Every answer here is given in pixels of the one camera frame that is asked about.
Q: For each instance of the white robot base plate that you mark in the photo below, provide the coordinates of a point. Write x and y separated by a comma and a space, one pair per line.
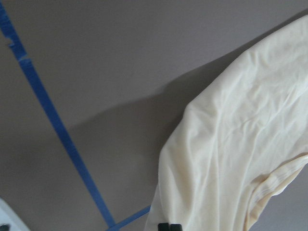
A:
9, 220

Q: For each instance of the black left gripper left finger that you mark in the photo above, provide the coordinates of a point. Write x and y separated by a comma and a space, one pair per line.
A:
163, 227

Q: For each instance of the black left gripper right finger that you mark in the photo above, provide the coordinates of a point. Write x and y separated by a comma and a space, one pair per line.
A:
175, 227

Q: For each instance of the cream long-sleeve printed shirt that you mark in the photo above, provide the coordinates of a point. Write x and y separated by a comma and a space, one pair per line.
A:
241, 141

